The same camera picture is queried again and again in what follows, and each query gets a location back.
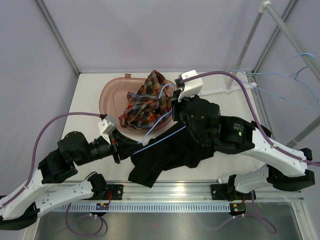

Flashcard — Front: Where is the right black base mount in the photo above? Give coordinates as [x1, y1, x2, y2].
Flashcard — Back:
[210, 183, 253, 202]

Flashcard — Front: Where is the aluminium frame post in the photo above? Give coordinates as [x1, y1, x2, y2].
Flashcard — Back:
[34, 0, 80, 75]
[251, 0, 300, 76]

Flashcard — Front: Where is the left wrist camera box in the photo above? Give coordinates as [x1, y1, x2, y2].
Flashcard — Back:
[98, 114, 117, 146]

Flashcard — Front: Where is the white slotted cable duct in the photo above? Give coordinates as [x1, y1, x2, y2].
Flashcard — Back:
[55, 202, 231, 213]

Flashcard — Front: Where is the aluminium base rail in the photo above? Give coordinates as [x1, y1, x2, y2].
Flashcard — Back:
[59, 180, 305, 203]

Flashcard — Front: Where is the red plaid shirt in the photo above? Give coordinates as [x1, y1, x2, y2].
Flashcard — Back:
[119, 70, 172, 129]

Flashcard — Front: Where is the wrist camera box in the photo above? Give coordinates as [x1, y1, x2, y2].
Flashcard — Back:
[98, 114, 117, 146]
[174, 69, 204, 102]

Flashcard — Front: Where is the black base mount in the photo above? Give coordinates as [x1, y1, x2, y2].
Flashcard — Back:
[89, 184, 124, 201]
[210, 183, 253, 202]

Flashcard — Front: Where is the light blue wire hanger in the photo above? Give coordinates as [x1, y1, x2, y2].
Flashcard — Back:
[227, 65, 320, 112]

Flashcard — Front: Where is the white clothes rack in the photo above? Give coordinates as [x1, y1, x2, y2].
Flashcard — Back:
[197, 0, 320, 150]

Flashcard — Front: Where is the left aluminium frame post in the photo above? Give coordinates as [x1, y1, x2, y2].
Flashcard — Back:
[34, 0, 80, 75]

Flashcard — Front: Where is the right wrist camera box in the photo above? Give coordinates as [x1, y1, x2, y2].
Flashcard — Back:
[174, 69, 204, 102]

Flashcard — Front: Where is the blue hanger holding black shirt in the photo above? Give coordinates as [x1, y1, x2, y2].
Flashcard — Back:
[132, 83, 187, 156]

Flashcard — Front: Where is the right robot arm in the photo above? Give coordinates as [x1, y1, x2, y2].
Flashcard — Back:
[170, 89, 315, 201]

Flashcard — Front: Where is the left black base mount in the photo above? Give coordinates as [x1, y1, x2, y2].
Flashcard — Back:
[89, 184, 124, 201]

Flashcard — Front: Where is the right aluminium frame post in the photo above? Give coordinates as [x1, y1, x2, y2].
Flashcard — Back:
[251, 0, 300, 76]

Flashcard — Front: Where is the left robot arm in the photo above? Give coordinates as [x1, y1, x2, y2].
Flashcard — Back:
[0, 130, 143, 231]

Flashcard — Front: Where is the pink plastic basin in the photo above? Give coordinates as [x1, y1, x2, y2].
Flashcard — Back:
[99, 73, 178, 132]

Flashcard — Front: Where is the black shirt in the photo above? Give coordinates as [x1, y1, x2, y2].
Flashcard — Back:
[128, 122, 215, 188]

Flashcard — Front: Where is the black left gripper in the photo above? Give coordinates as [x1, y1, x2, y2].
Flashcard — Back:
[75, 128, 144, 167]

